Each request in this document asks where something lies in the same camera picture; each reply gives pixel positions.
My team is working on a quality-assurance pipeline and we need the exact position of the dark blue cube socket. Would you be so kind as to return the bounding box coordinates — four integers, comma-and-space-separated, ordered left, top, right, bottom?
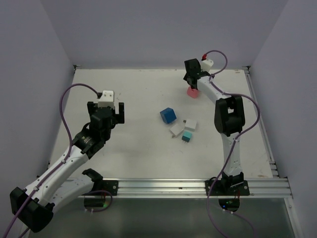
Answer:
159, 108, 177, 124

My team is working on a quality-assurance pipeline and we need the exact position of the teal dual usb charger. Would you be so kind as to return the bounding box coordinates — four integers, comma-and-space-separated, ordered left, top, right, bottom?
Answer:
181, 131, 193, 143

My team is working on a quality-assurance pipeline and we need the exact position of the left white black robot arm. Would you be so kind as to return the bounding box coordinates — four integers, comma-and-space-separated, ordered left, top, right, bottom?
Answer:
9, 102, 125, 233

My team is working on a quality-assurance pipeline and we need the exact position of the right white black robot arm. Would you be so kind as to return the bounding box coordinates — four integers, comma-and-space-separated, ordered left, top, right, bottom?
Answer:
183, 59, 250, 196

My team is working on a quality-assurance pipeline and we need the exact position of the pink cube socket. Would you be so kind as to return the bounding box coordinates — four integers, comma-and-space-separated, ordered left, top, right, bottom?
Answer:
186, 86, 200, 99

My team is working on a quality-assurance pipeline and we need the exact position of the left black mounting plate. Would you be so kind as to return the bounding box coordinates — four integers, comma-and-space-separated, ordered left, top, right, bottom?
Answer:
99, 179, 119, 196

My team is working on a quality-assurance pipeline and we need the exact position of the black mounting plate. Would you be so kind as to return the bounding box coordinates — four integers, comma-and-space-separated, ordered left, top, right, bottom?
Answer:
205, 177, 250, 196
99, 179, 119, 196

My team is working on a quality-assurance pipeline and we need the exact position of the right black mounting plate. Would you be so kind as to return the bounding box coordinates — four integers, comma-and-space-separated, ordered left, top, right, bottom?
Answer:
205, 177, 250, 196

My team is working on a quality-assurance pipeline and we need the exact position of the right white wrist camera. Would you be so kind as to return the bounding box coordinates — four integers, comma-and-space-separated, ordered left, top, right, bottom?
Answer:
201, 53, 214, 75

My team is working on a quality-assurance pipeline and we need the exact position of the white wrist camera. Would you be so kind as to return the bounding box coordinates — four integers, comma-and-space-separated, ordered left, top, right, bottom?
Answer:
201, 53, 214, 75
97, 90, 115, 109

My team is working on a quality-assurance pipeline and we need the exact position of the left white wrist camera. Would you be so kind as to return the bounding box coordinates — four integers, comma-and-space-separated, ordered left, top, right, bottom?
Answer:
97, 90, 115, 109

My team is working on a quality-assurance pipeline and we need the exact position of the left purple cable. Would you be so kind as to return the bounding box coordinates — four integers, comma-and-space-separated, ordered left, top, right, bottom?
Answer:
3, 83, 102, 238

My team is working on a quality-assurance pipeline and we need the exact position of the purple cable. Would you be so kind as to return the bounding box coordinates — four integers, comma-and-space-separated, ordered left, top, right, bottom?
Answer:
3, 83, 102, 238
203, 50, 262, 238

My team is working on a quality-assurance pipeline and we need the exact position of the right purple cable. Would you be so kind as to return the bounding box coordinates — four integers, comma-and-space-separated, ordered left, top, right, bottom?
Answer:
203, 50, 262, 238

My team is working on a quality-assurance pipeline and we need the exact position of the aluminium right side rail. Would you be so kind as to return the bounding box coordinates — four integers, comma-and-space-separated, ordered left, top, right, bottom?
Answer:
244, 65, 278, 179

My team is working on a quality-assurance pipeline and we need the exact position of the aluminium rail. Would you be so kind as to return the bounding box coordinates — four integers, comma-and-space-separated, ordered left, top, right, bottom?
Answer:
244, 65, 278, 179
31, 176, 294, 199

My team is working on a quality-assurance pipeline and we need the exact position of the aluminium front rail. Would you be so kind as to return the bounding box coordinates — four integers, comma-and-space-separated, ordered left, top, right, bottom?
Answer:
31, 176, 294, 199

